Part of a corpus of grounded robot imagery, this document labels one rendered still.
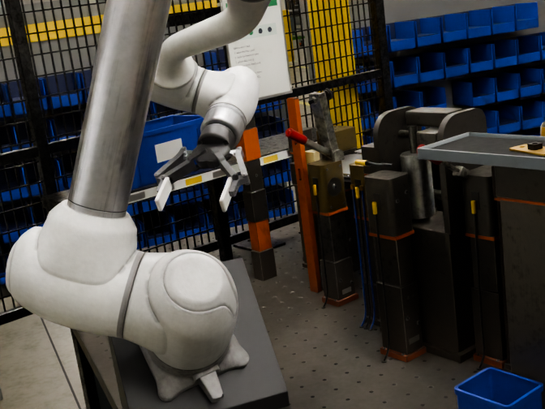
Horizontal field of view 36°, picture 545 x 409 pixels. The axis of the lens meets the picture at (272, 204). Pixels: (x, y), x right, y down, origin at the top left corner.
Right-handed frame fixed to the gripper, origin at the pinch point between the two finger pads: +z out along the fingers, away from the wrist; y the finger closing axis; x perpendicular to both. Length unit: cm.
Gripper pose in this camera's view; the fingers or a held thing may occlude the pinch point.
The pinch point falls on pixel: (191, 202)
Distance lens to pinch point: 164.9
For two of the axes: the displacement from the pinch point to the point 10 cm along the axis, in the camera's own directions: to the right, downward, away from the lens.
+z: -2.2, 7.0, -6.8
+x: -2.0, -7.2, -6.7
